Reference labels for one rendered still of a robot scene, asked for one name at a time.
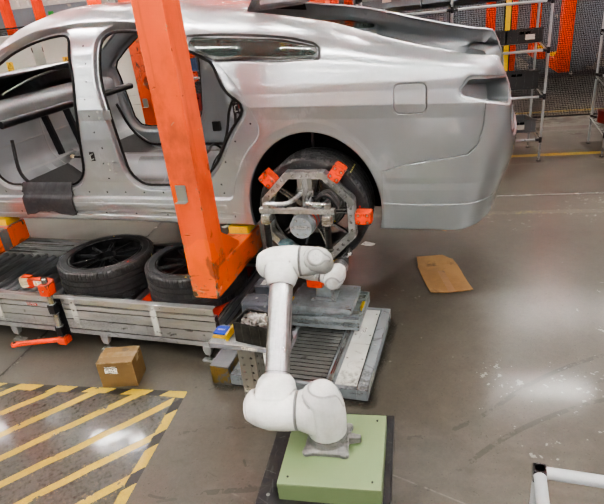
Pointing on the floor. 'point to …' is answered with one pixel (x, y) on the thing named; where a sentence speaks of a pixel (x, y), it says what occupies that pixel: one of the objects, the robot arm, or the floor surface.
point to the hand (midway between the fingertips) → (348, 249)
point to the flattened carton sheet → (442, 274)
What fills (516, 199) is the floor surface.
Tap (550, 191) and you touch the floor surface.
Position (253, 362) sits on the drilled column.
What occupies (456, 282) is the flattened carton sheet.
